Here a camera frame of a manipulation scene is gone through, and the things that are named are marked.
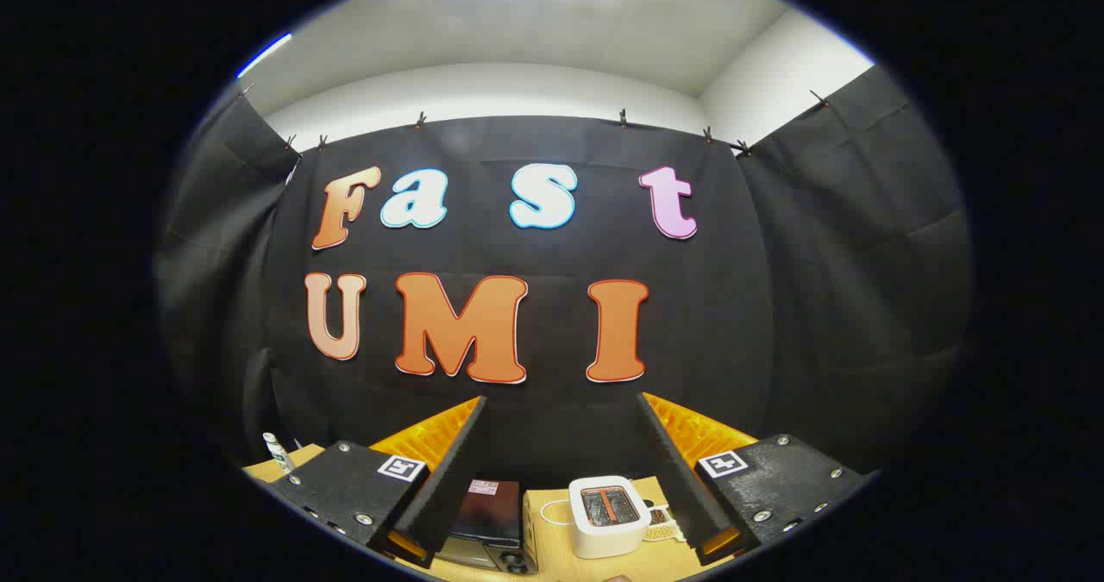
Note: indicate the black toaster oven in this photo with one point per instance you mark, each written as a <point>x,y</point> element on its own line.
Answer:
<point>496,513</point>

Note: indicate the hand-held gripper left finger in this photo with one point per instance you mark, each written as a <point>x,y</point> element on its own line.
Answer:
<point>448,487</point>

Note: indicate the white bottle with green label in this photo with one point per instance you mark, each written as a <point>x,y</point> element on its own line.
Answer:
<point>278,453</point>

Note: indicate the white pop-up toaster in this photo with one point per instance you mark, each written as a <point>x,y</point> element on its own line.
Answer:
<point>604,535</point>

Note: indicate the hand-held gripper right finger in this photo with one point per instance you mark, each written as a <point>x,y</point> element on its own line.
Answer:
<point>677,478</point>

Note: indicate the white divided dish of beans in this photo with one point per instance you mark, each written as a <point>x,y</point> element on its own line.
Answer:
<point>660,526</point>

